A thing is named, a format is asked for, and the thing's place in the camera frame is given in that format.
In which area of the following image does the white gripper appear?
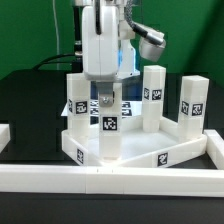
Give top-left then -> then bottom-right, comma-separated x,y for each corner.
82,6 -> 118,107

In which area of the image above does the white desk top tray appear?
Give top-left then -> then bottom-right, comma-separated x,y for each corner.
62,116 -> 207,168

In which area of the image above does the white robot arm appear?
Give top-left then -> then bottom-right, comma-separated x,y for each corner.
72,0 -> 166,107

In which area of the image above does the white marker sheet with tags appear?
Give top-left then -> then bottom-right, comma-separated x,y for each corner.
61,100 -> 133,117

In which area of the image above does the white left fence bar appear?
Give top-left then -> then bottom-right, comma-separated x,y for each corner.
0,124 -> 10,153

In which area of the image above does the white fence bar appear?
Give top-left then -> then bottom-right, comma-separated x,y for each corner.
0,164 -> 224,197
0,124 -> 10,153
204,129 -> 224,170

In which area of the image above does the white right fence bar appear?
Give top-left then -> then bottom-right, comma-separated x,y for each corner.
204,129 -> 224,170

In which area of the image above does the white front fence bar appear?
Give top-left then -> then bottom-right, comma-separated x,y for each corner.
0,164 -> 224,197

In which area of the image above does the black cable post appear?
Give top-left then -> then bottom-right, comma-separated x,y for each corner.
72,5 -> 83,73

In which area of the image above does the black thick cable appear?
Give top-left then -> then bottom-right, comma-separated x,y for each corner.
31,53 -> 84,71

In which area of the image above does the thin white cable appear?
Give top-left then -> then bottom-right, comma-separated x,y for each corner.
52,0 -> 61,71

